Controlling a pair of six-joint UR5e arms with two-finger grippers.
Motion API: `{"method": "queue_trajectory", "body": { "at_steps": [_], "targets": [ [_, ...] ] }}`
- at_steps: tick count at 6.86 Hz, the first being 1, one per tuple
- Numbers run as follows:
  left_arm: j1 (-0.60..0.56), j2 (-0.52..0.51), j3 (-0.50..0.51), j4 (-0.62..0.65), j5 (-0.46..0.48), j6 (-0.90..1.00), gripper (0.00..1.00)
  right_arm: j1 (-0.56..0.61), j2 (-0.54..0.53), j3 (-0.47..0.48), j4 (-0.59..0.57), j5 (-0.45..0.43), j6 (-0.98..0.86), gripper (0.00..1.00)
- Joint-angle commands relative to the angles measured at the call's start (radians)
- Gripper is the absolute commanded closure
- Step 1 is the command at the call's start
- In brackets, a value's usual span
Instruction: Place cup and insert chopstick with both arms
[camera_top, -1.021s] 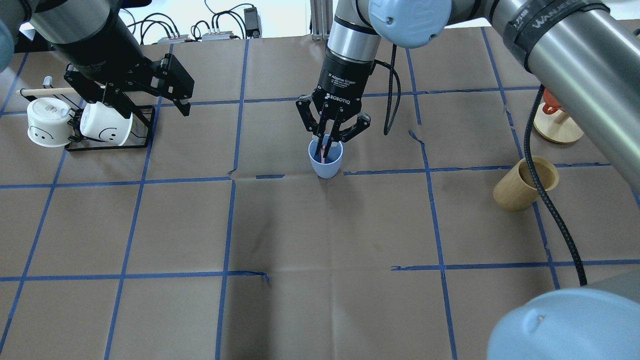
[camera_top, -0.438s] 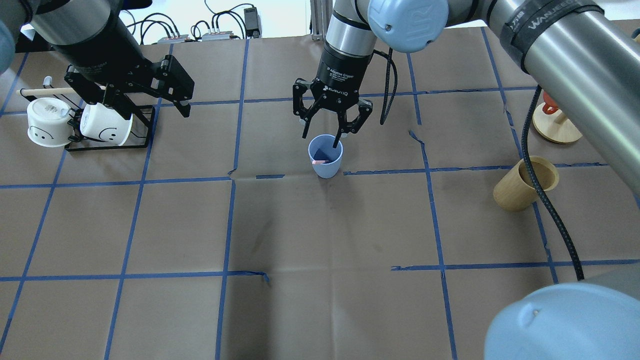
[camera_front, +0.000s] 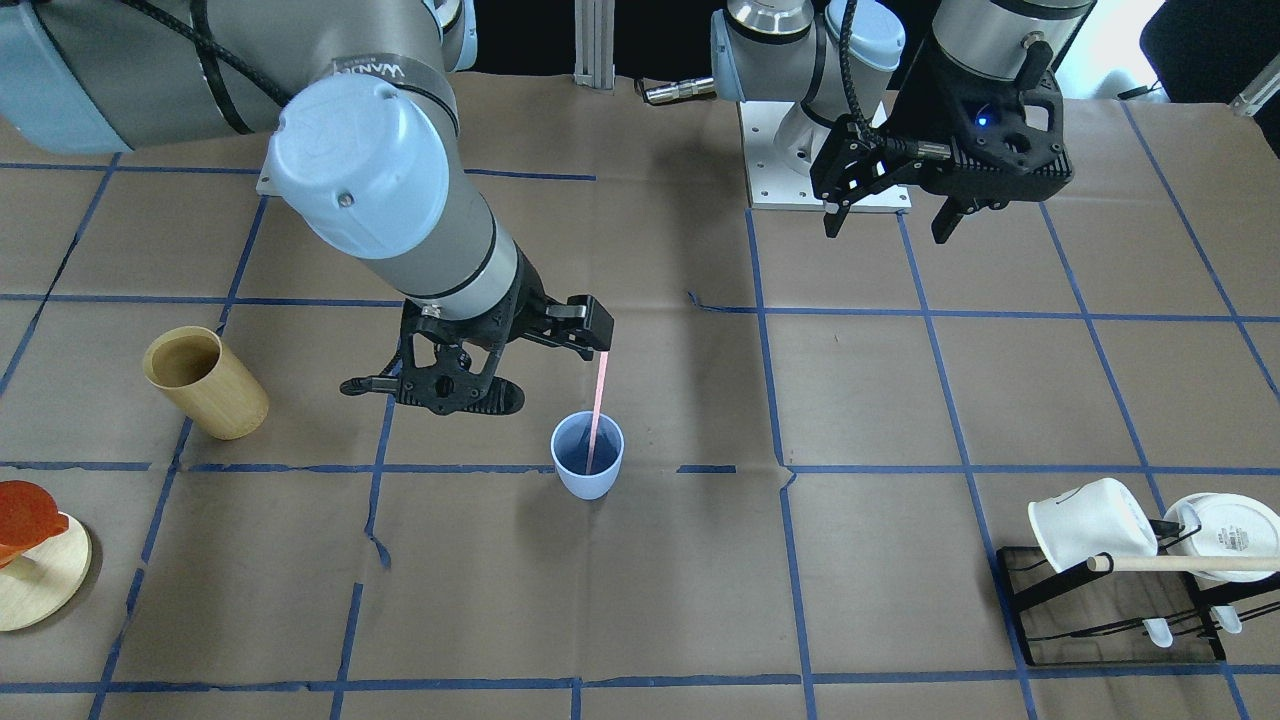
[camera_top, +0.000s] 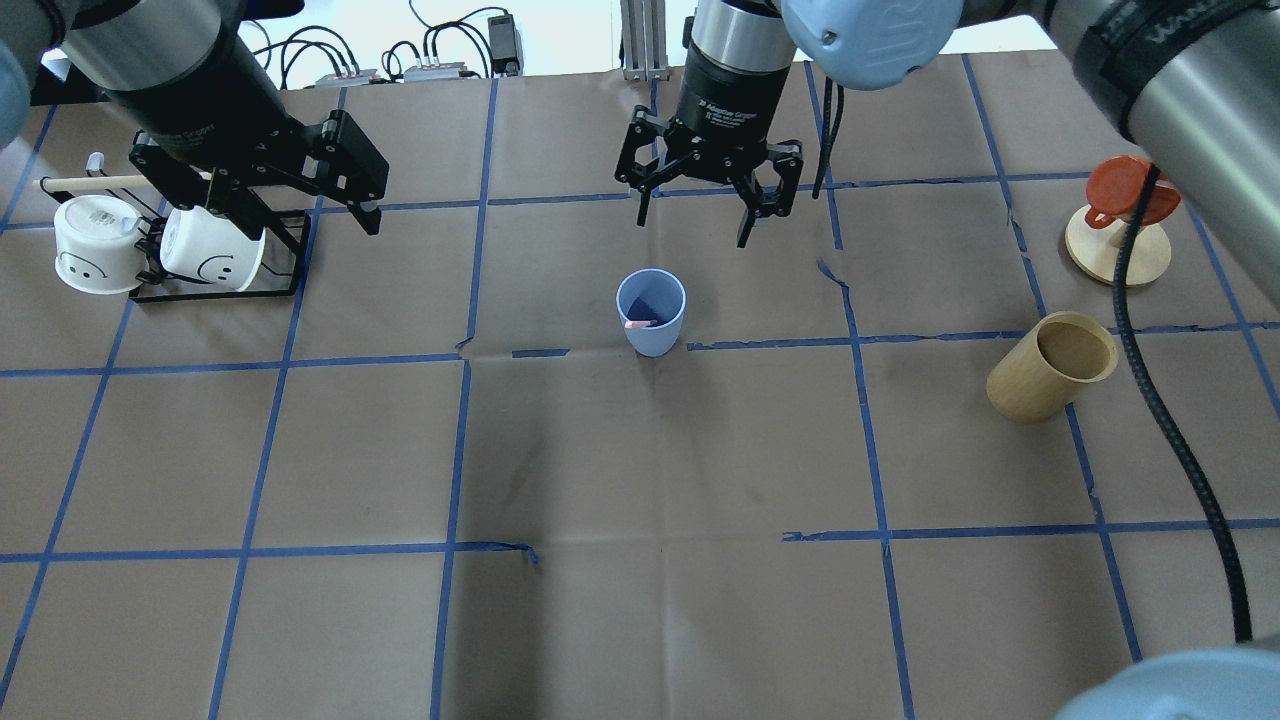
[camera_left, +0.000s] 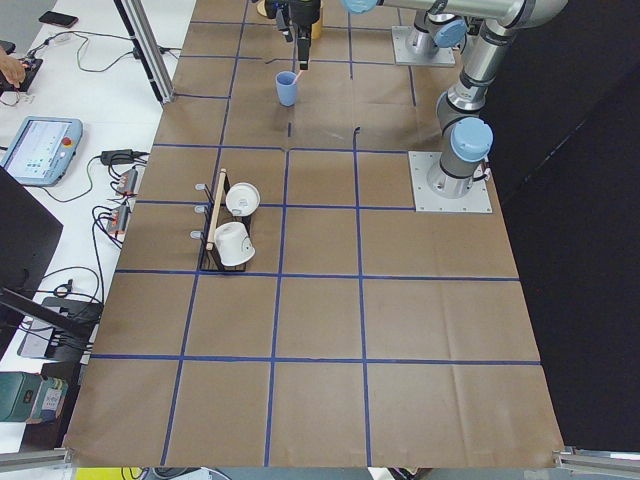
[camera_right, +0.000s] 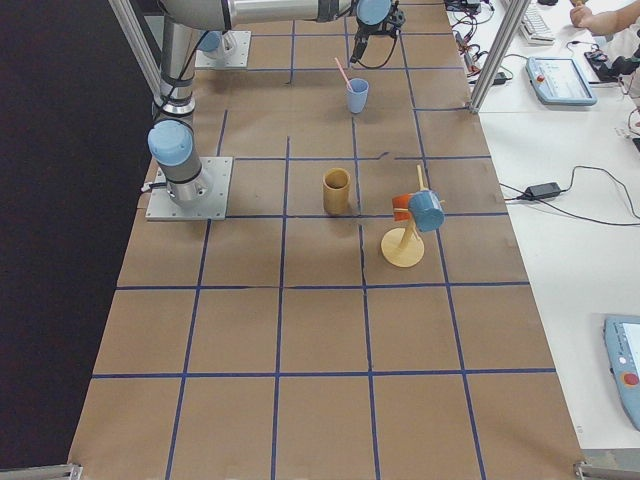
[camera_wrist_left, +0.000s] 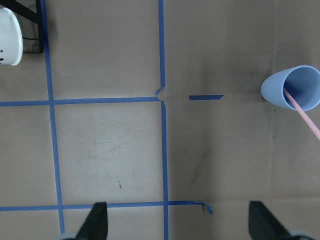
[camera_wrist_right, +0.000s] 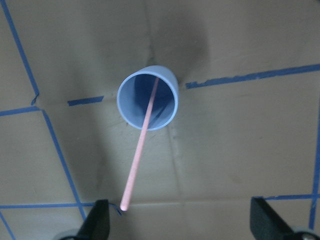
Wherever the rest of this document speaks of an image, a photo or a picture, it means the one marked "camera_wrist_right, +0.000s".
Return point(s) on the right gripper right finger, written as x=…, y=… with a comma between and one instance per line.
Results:
x=266, y=224

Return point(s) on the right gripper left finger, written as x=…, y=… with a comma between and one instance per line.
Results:
x=97, y=224

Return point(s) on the light blue plastic cup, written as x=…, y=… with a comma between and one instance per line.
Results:
x=135, y=91

